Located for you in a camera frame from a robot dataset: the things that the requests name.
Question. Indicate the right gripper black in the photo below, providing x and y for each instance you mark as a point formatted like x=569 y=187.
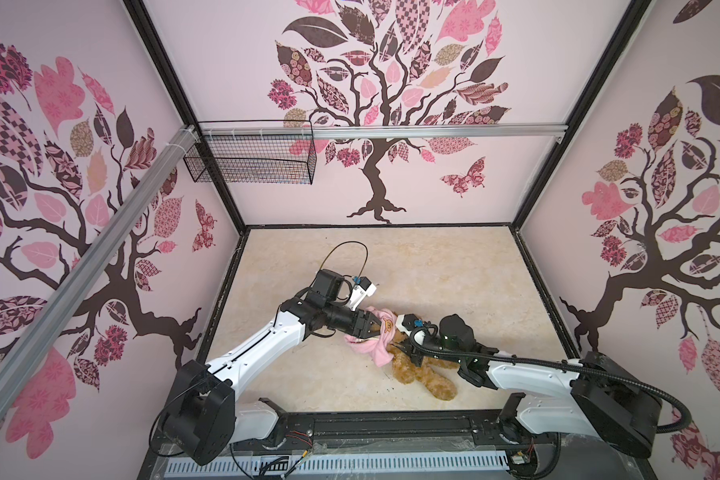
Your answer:
x=423 y=344

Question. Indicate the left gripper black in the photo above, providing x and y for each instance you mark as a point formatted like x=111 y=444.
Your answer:
x=366 y=322

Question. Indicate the pink knitted bear sweater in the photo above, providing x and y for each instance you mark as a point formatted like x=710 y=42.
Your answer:
x=376 y=347

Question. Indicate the brown teddy bear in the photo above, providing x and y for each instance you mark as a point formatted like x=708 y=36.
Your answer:
x=428 y=373

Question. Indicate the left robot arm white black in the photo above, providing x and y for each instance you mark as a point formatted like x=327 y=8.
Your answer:
x=203 y=415

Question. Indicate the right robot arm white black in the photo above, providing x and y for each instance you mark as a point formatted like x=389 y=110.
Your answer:
x=593 y=397

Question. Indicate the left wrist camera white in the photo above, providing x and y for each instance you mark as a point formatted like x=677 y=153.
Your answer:
x=362 y=288

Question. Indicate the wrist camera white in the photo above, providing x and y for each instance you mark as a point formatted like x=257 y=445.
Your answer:
x=418 y=330
x=362 y=288

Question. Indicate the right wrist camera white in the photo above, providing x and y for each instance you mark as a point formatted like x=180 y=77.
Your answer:
x=418 y=330

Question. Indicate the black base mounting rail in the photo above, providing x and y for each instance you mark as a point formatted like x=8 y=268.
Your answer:
x=384 y=429

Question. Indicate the white slotted cable duct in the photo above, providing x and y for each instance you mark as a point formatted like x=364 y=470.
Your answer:
x=334 y=465

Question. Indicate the black wire basket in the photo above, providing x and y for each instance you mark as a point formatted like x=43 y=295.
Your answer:
x=254 y=151

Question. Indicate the back aluminium rail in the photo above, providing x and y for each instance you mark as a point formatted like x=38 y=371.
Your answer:
x=374 y=132

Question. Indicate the aluminium rail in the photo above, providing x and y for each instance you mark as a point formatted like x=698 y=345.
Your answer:
x=22 y=361
x=374 y=132

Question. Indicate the left aluminium rail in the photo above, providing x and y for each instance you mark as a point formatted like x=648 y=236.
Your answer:
x=22 y=361

